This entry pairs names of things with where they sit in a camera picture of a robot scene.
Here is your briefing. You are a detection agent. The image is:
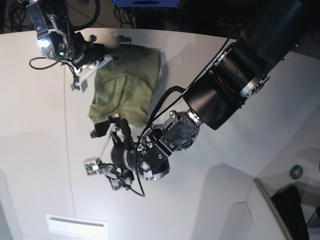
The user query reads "green t-shirt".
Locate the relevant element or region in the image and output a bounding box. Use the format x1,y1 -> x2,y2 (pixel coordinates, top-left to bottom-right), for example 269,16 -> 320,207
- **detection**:
88,44 -> 161,128

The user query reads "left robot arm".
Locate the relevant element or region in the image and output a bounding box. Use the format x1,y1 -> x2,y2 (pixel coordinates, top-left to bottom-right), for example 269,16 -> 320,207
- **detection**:
85,0 -> 306,181

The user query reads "blue box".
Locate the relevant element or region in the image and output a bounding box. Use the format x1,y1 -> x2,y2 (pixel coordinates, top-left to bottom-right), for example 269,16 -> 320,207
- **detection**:
111,0 -> 187,8

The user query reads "black keyboard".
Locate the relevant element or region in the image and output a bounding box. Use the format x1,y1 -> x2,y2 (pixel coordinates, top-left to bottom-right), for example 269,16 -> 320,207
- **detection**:
271,185 -> 310,240

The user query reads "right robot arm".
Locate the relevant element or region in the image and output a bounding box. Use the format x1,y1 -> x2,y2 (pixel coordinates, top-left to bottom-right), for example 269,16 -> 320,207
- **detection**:
20,0 -> 113,72

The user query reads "white label plate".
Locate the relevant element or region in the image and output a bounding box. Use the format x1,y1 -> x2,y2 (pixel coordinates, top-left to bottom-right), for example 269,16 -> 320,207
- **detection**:
46,214 -> 109,240

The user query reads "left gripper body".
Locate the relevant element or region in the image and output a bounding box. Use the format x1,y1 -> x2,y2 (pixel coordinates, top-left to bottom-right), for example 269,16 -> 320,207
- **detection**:
111,134 -> 136,172

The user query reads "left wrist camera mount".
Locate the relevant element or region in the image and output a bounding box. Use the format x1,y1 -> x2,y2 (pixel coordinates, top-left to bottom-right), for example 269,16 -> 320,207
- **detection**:
83,114 -> 135,191

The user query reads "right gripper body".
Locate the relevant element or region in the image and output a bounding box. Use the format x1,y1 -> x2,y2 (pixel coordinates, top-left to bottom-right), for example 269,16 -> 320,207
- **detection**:
71,32 -> 105,70

